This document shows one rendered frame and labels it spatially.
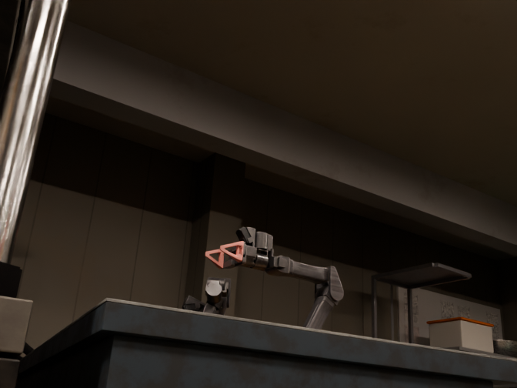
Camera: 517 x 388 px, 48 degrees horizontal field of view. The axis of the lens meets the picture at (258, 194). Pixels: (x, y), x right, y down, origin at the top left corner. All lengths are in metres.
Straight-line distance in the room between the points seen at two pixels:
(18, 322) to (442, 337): 5.43
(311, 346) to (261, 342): 0.08
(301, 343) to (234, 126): 3.16
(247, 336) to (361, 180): 3.77
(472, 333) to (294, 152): 2.72
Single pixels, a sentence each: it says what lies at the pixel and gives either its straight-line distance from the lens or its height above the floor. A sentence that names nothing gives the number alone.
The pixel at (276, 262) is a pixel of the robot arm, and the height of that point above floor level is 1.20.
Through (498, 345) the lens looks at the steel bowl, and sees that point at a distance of 6.42.
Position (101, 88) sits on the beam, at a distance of 3.57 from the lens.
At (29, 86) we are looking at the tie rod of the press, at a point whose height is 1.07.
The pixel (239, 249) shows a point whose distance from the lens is 1.91.
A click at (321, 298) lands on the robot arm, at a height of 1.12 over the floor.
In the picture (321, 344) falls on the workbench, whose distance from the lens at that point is 0.85.
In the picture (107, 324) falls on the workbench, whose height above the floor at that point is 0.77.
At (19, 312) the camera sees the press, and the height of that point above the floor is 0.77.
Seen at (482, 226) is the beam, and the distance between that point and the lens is 5.56.
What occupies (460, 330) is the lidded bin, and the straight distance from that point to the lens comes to 5.85.
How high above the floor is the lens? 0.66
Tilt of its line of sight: 22 degrees up
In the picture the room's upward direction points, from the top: 4 degrees clockwise
